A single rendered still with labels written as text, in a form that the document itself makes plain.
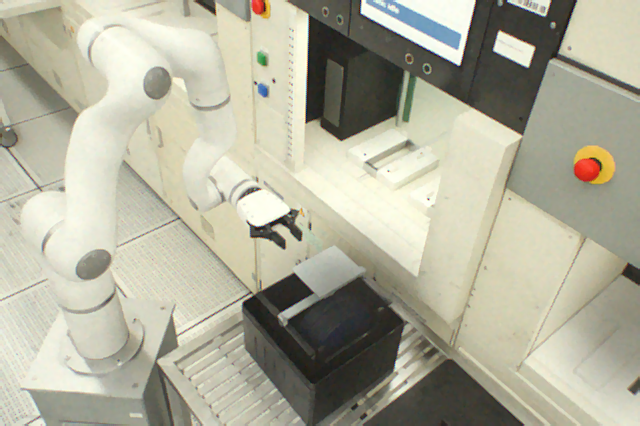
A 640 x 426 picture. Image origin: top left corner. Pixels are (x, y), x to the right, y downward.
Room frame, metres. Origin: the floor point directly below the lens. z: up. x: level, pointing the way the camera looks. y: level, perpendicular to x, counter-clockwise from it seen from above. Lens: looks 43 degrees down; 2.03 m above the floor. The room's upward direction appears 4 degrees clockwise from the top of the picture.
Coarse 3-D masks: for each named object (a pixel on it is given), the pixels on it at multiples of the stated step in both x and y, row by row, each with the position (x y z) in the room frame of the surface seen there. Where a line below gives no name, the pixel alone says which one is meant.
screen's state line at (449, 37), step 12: (372, 0) 1.24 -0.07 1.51; (384, 0) 1.22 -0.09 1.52; (384, 12) 1.22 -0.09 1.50; (396, 12) 1.19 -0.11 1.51; (408, 12) 1.17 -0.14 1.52; (408, 24) 1.17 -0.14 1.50; (420, 24) 1.14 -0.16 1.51; (432, 24) 1.12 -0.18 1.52; (432, 36) 1.12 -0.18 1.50; (444, 36) 1.10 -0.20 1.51; (456, 36) 1.08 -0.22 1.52; (456, 48) 1.07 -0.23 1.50
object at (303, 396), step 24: (264, 336) 0.80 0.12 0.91; (384, 336) 0.81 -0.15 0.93; (264, 360) 0.80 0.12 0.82; (288, 360) 0.73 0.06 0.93; (360, 360) 0.76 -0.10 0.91; (384, 360) 0.81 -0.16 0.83; (288, 384) 0.73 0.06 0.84; (312, 384) 0.67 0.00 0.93; (336, 384) 0.71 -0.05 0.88; (360, 384) 0.77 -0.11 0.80; (312, 408) 0.67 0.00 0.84; (336, 408) 0.72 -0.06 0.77
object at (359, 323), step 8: (360, 312) 0.83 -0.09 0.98; (368, 312) 0.85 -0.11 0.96; (344, 320) 0.80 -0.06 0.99; (352, 320) 0.82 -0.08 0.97; (360, 320) 0.83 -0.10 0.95; (368, 320) 0.85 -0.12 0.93; (336, 328) 0.79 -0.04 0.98; (344, 328) 0.80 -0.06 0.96; (352, 328) 0.82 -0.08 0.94; (360, 328) 0.84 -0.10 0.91; (368, 328) 0.86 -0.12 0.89; (328, 336) 0.77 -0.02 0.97; (336, 336) 0.79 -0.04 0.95; (344, 336) 0.80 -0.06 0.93; (352, 336) 0.82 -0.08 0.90; (320, 344) 0.76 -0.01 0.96; (328, 344) 0.77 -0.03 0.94; (336, 344) 0.79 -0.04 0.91; (344, 344) 0.81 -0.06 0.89; (328, 352) 0.77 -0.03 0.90; (336, 368) 0.80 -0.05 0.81
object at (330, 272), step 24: (312, 264) 0.87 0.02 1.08; (336, 264) 0.87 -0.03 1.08; (264, 288) 0.87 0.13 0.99; (288, 288) 0.91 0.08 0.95; (312, 288) 0.80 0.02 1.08; (336, 288) 0.81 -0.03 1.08; (360, 288) 0.92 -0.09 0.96; (264, 312) 0.85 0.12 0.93; (288, 312) 0.80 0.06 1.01; (384, 312) 0.86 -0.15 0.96; (288, 336) 0.78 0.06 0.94; (360, 336) 0.81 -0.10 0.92; (312, 360) 0.72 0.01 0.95; (336, 360) 0.76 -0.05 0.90
